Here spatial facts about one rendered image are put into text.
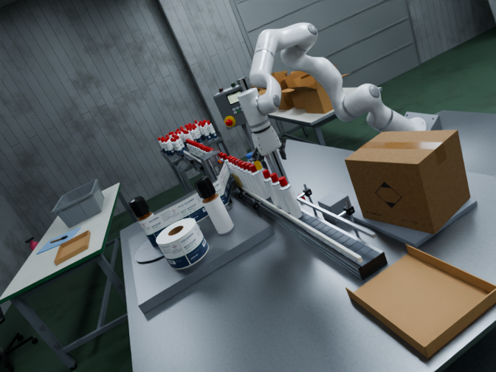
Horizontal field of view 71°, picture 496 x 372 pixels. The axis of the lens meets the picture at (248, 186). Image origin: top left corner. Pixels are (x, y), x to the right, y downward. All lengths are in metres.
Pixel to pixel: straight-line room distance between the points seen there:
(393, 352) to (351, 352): 0.10
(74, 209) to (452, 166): 3.11
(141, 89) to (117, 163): 1.26
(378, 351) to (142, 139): 5.40
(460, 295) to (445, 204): 0.34
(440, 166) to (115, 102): 5.28
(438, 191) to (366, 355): 0.58
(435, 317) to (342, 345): 0.25
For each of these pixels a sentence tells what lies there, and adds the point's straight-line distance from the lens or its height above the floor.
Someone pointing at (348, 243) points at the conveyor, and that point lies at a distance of 1.32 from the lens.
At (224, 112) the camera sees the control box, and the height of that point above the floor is 1.38.
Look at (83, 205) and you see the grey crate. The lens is 3.60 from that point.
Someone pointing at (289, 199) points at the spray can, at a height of 0.99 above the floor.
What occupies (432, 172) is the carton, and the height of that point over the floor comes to 1.06.
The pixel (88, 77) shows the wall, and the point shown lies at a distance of 6.04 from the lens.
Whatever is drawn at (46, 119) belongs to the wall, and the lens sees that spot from 6.18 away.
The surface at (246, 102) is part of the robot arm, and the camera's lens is 1.38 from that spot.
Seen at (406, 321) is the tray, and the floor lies 0.83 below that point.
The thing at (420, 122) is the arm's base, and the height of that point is 0.96.
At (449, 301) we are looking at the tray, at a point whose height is 0.83.
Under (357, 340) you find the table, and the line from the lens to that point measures 1.08.
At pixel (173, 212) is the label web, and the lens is 1.87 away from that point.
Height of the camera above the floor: 1.64
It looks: 20 degrees down
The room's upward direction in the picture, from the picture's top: 24 degrees counter-clockwise
